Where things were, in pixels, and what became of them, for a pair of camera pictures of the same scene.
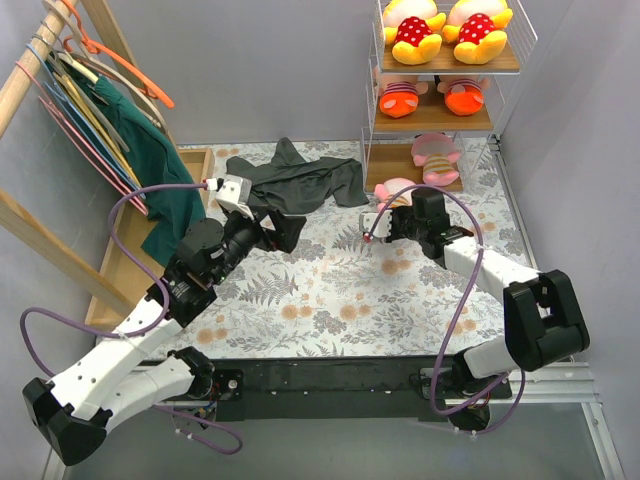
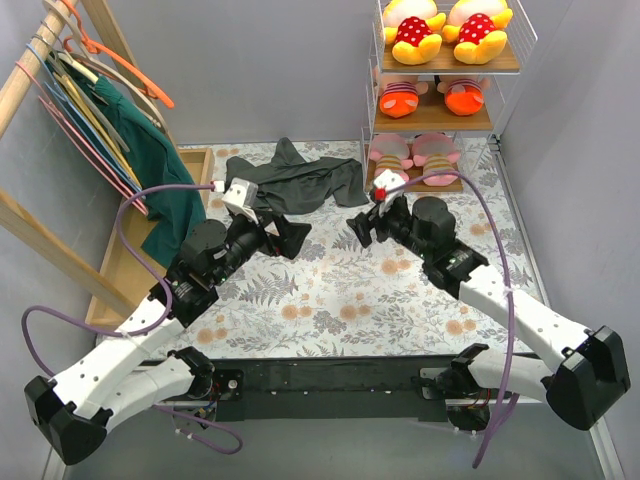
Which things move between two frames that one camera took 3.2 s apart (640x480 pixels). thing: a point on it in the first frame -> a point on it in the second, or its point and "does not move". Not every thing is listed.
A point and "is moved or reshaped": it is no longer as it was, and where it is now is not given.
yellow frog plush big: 411,26 does not move
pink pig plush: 383,192 is moved or reshaped
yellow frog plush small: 477,29 does not move
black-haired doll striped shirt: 400,94 does not move
